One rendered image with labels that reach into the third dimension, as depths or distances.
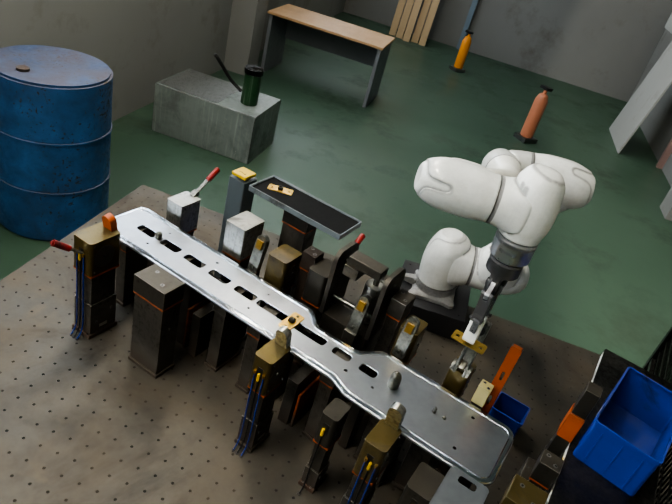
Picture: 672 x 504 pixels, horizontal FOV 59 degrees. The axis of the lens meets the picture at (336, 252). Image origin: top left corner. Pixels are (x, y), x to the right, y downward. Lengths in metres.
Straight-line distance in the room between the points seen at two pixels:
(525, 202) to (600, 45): 9.87
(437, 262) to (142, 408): 1.14
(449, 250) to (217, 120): 2.92
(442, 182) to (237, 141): 3.65
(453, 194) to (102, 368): 1.21
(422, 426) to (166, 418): 0.73
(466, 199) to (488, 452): 0.68
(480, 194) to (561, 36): 9.81
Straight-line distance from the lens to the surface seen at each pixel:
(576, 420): 1.66
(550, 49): 11.01
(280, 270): 1.83
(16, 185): 3.58
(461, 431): 1.61
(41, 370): 1.96
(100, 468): 1.73
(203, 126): 4.87
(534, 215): 1.24
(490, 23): 10.95
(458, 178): 1.21
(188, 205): 2.05
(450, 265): 2.27
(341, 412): 1.54
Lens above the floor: 2.10
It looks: 32 degrees down
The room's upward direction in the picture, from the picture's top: 16 degrees clockwise
